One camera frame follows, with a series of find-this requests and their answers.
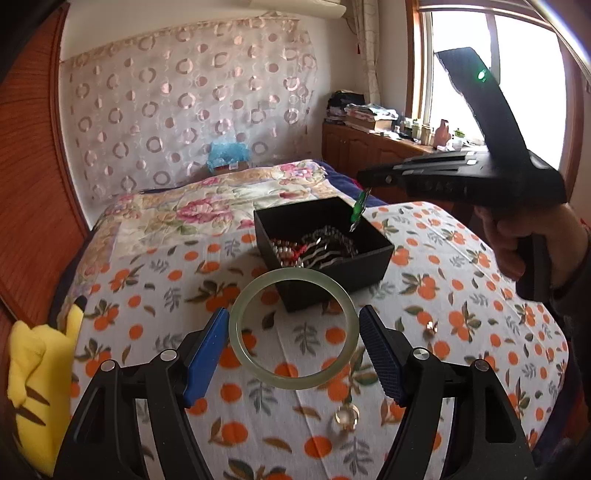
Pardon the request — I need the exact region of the side window curtain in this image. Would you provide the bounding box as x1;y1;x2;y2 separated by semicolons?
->
352;0;381;104

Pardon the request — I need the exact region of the person's right hand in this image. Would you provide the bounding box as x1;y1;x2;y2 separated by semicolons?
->
475;204;590;288

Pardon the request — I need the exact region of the small gold earring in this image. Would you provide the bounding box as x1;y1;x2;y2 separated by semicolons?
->
424;321;438;337

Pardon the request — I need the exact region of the green pendant charm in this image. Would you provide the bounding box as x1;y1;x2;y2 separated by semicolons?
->
349;188;370;233

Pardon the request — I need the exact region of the dark blue blanket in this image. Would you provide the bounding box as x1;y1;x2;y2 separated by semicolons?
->
317;160;387;208

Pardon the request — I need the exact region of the window with wooden frame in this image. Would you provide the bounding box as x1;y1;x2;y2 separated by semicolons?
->
406;1;590;190

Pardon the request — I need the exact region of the blue bag on box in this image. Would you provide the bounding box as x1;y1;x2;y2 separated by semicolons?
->
206;142;250;174

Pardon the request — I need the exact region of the wooden cabinet counter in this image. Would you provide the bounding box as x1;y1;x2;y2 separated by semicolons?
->
322;122;473;224

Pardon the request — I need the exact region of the white wall air conditioner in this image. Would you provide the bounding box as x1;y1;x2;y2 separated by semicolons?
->
249;0;346;20

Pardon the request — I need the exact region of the orange print white cloth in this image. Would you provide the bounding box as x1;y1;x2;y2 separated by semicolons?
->
70;202;569;479

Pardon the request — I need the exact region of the dark wooden bead bracelet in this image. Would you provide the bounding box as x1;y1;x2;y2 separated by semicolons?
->
299;224;359;259

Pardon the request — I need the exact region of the black jewelry box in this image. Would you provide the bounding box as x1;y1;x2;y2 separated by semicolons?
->
253;196;394;294

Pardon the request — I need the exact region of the pile of folded clothes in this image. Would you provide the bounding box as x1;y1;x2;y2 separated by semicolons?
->
325;90;400;131

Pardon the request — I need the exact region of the pink bottle on counter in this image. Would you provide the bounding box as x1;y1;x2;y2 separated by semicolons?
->
433;119;452;149

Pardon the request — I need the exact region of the yellow Pikachu plush toy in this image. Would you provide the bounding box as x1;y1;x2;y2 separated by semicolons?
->
6;296;87;477

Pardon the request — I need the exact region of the clear crystal ring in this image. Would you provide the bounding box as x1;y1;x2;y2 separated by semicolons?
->
332;403;362;433

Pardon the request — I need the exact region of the sheer circle pattern curtain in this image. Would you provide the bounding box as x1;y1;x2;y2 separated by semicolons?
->
62;15;318;205

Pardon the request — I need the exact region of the pale green jade bangle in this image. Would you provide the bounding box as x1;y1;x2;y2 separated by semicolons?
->
227;267;361;391

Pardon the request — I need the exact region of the floral quilt bedspread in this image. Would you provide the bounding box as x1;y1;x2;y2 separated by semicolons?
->
68;160;353;298

